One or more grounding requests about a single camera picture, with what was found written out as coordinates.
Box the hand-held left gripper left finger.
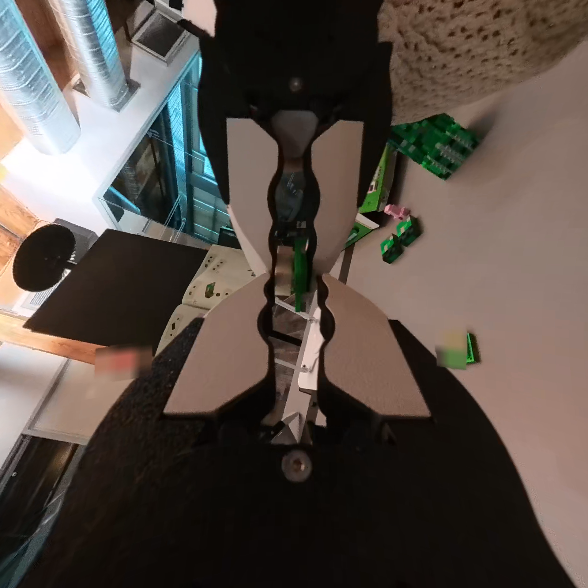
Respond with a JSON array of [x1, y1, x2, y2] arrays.
[[163, 272, 276, 432]]

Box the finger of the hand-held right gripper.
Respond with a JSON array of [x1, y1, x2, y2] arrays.
[[305, 119, 366, 273], [226, 117, 282, 278]]

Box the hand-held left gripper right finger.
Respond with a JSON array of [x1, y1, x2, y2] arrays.
[[317, 274, 432, 442]]

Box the green lego box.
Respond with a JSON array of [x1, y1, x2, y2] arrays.
[[342, 142, 398, 251]]

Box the dark green lego cube build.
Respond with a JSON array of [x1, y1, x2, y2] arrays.
[[380, 234, 405, 265], [397, 216, 421, 248]]

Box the lego instruction booklet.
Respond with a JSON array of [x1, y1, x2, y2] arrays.
[[158, 246, 258, 350]]

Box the large green lego figure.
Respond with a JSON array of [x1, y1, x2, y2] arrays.
[[390, 114, 481, 181]]

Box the white book stand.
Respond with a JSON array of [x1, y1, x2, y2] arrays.
[[276, 299, 327, 396]]

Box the dark board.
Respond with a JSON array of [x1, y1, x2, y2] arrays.
[[23, 229, 209, 350]]

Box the silver ventilation duct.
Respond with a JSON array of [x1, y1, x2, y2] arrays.
[[0, 0, 81, 154], [55, 0, 138, 111]]

